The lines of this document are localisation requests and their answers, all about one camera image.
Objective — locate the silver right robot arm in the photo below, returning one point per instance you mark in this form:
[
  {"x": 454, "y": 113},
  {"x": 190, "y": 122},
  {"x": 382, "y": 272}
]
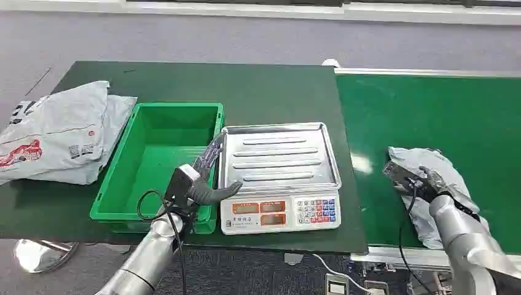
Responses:
[{"x": 468, "y": 240}]

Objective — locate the small white tag under table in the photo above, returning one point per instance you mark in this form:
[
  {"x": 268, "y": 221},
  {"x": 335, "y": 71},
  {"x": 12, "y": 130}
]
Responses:
[{"x": 293, "y": 258}]

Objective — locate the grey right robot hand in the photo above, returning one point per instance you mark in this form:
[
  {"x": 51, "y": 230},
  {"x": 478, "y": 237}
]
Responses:
[{"x": 433, "y": 181}]

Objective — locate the grey floor socket box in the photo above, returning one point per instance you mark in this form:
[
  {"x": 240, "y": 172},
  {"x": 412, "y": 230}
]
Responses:
[
  {"x": 336, "y": 285},
  {"x": 376, "y": 288}
]

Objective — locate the steel weighing tray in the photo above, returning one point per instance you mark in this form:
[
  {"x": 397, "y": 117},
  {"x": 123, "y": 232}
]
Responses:
[{"x": 281, "y": 158}]

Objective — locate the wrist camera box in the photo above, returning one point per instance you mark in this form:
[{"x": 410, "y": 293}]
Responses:
[
  {"x": 401, "y": 175},
  {"x": 181, "y": 181}
]

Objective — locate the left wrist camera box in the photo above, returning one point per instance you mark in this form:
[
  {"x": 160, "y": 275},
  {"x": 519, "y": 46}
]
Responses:
[{"x": 181, "y": 181}]

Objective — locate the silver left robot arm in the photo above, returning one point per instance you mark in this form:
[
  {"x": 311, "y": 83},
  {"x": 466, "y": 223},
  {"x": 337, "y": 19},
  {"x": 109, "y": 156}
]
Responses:
[{"x": 148, "y": 254}]

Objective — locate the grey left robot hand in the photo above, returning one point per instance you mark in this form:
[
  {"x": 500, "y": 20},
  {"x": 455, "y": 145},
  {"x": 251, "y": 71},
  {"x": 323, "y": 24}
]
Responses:
[{"x": 205, "y": 191}]

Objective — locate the large grey red-print parcel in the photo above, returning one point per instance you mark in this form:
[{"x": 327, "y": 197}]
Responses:
[{"x": 57, "y": 130}]

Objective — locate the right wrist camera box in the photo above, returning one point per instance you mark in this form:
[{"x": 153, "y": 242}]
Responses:
[{"x": 401, "y": 175}]

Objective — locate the green plastic crate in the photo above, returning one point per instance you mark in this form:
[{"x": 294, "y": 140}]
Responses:
[{"x": 158, "y": 150}]

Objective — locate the green conveyor belt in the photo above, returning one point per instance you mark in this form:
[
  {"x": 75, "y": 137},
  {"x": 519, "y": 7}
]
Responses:
[{"x": 439, "y": 114}]

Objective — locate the round chrome table base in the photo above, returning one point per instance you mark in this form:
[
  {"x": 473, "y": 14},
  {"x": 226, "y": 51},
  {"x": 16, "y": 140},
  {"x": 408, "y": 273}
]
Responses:
[{"x": 42, "y": 254}]

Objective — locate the white electronic scale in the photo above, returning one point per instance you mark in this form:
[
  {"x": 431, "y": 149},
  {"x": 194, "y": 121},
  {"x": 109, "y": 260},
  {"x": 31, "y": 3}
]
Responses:
[{"x": 281, "y": 213}]

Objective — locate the silver conveyor frame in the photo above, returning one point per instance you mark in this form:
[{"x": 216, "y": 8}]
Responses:
[{"x": 407, "y": 256}]

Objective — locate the white round conveyor end cap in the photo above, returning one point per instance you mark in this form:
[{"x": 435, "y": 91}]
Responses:
[{"x": 330, "y": 62}]

